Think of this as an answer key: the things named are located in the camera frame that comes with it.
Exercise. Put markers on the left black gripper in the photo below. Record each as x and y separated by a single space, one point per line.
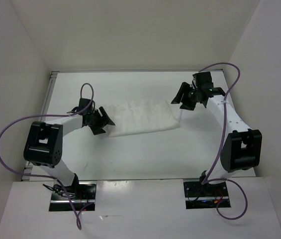
103 120

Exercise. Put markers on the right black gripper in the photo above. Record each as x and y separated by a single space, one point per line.
184 87

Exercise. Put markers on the white skirt cloth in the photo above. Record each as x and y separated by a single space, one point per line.
140 117

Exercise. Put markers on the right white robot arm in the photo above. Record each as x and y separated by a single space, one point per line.
240 146

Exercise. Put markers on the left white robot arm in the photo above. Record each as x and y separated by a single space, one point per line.
44 144

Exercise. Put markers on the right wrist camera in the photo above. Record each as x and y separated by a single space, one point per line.
202 80

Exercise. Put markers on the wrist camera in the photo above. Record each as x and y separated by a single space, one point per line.
202 80
87 104

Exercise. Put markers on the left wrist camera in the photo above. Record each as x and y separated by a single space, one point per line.
87 104

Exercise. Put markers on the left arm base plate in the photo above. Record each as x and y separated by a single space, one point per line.
84 201

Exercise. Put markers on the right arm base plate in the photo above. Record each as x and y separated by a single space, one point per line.
207 196

